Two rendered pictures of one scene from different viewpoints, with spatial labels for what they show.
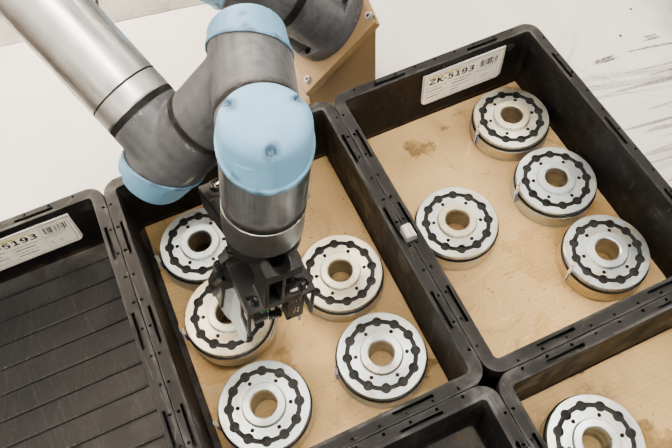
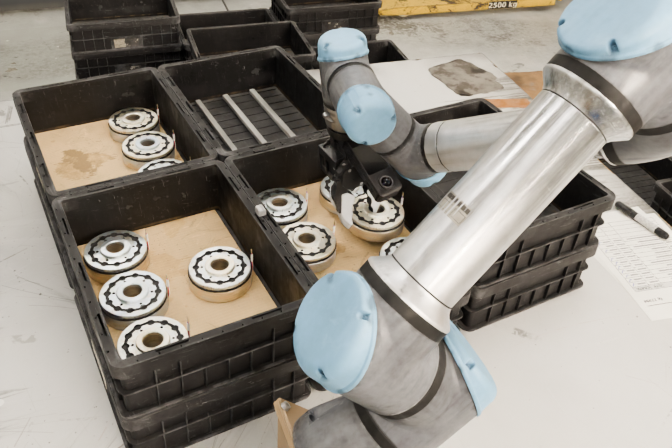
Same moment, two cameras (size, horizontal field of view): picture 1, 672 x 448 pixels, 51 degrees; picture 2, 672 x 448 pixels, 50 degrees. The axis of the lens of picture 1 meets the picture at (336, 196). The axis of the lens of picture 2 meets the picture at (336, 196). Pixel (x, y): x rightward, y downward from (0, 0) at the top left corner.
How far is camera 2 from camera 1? 1.30 m
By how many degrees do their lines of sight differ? 84
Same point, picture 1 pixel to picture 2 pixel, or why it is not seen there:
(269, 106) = (340, 39)
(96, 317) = not seen: hidden behind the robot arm
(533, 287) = (171, 250)
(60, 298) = not seen: hidden behind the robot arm
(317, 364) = (318, 217)
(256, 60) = (354, 73)
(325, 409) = (312, 200)
